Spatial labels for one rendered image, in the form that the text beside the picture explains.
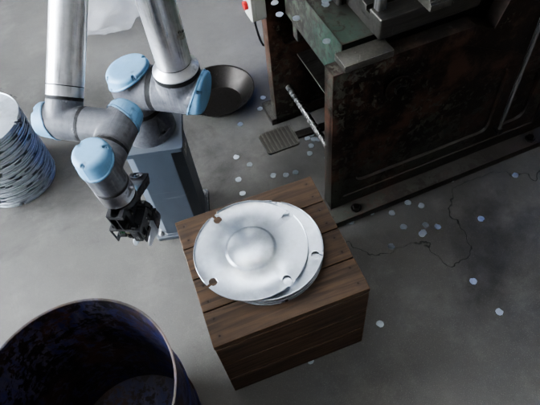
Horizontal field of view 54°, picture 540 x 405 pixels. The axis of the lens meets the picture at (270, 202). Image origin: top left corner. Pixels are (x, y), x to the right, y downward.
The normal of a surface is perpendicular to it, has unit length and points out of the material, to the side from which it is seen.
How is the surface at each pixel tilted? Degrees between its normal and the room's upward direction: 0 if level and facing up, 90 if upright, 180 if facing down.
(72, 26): 60
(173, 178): 90
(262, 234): 0
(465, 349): 0
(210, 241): 0
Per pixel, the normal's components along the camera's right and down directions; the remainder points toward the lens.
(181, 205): 0.11, 0.80
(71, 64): 0.54, 0.20
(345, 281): -0.08, -0.58
